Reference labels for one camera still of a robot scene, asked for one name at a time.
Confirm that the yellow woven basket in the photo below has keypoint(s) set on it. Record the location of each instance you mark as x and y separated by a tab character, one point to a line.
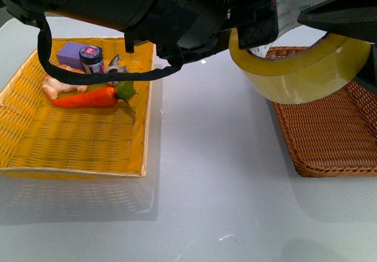
40	140

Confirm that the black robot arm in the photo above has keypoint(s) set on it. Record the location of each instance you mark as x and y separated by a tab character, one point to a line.
140	21

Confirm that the small dark jar pink lid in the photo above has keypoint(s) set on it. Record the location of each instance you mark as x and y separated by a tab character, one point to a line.
92	60

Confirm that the brown wicker basket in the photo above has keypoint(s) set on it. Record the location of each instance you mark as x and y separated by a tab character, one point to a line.
331	137

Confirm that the purple foam block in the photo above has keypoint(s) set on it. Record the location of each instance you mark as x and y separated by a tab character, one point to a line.
69	55

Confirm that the orange toy carrot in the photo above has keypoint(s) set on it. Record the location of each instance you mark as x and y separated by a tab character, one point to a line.
101	98

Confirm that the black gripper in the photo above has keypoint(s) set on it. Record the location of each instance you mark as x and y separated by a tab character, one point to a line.
205	25

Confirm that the yellow clear tape roll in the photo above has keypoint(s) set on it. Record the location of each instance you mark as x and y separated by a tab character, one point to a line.
316	72

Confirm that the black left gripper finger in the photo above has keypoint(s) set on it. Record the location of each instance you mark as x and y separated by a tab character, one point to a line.
350	18

